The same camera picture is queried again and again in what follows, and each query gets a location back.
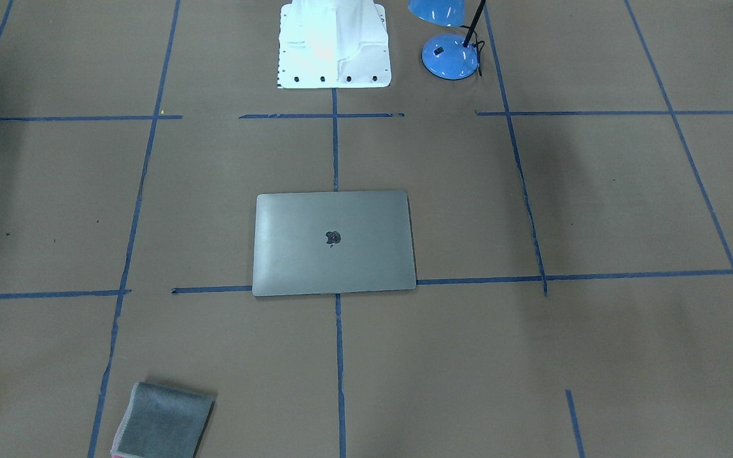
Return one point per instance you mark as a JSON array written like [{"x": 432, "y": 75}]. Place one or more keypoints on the grey laptop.
[{"x": 333, "y": 242}]

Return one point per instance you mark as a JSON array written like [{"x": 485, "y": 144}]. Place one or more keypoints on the blue desk lamp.
[{"x": 451, "y": 57}]

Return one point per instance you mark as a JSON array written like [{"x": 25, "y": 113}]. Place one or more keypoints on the grey pink folded cloth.
[{"x": 162, "y": 421}]

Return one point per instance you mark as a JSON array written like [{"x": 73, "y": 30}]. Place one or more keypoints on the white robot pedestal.
[{"x": 333, "y": 44}]

